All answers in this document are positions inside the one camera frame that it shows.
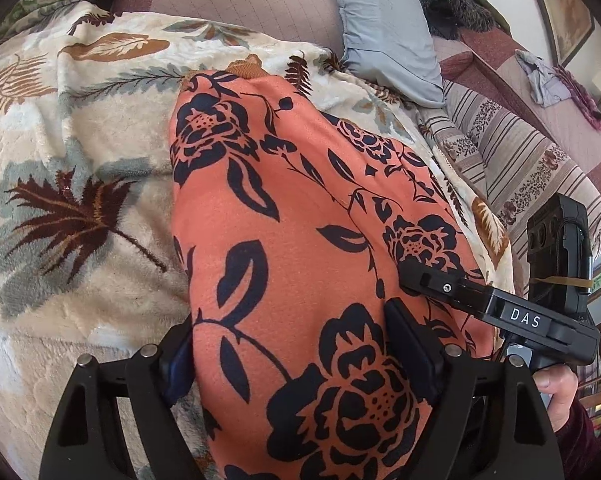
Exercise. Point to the framed wall painting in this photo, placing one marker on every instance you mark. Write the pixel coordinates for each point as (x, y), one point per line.
(565, 15)

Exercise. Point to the pale lilac cloth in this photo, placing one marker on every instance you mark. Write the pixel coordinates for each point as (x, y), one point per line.
(540, 80)

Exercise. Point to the orange floral blouse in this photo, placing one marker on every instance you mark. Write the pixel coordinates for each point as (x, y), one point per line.
(290, 240)

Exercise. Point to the person's right forearm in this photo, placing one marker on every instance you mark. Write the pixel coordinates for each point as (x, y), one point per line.
(580, 440)

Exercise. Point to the grey-blue pillow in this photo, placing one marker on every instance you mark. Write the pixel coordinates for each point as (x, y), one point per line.
(380, 30)

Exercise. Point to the cream leaf-print blanket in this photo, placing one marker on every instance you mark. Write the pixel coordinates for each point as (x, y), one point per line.
(80, 125)

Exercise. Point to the black furry garment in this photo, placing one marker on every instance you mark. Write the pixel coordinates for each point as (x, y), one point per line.
(450, 0)

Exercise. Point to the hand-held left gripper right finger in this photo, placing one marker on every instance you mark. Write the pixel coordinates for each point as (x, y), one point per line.
(410, 350)

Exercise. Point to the person's right hand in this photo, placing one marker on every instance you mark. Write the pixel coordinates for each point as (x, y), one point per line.
(562, 390)

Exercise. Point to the striped floral cushion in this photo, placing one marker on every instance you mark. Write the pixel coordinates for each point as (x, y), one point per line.
(520, 160)

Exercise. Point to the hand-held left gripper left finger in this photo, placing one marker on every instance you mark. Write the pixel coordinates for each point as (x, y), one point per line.
(180, 365)

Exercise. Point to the magenta patterned cloth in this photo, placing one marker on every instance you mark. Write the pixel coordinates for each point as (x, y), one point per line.
(585, 100)

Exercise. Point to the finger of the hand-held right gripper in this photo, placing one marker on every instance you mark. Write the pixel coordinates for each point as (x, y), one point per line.
(440, 287)

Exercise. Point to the pink quilted sofa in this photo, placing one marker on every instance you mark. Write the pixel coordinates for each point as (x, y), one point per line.
(240, 5)

